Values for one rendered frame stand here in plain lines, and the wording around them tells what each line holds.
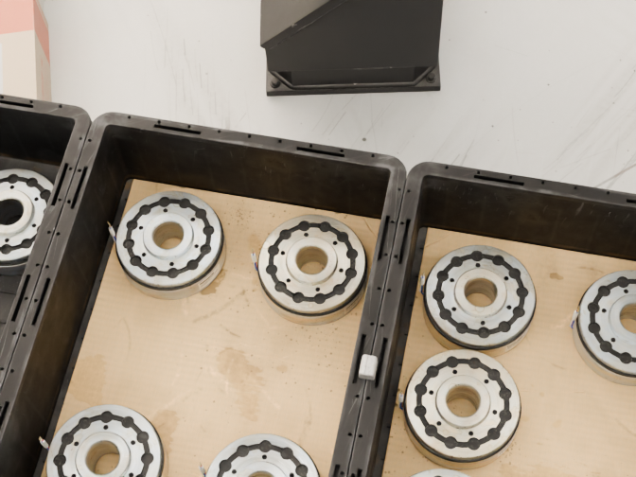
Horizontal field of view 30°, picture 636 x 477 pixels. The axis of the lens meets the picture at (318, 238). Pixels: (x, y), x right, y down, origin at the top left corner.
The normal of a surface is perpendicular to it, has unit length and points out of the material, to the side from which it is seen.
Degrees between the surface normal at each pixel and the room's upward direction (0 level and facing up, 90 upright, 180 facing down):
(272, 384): 0
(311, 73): 90
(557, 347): 0
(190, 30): 0
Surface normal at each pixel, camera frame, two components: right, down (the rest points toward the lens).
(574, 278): -0.04, -0.44
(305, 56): 0.01, 0.90
